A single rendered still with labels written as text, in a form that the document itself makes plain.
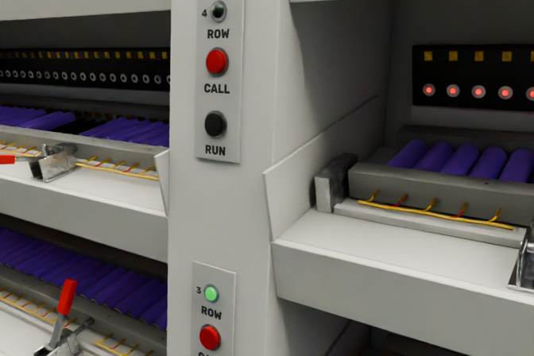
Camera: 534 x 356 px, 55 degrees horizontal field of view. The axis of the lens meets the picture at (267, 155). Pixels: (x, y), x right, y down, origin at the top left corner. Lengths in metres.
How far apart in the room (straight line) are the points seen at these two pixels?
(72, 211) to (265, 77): 0.25
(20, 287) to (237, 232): 0.43
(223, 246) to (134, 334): 0.23
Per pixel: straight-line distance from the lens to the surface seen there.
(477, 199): 0.36
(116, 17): 0.75
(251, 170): 0.35
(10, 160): 0.52
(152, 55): 0.65
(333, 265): 0.33
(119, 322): 0.61
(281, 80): 0.34
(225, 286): 0.38
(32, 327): 0.69
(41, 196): 0.54
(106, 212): 0.47
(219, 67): 0.36
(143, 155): 0.49
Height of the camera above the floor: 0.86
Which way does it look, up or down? 8 degrees down
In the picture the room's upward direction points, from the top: 2 degrees clockwise
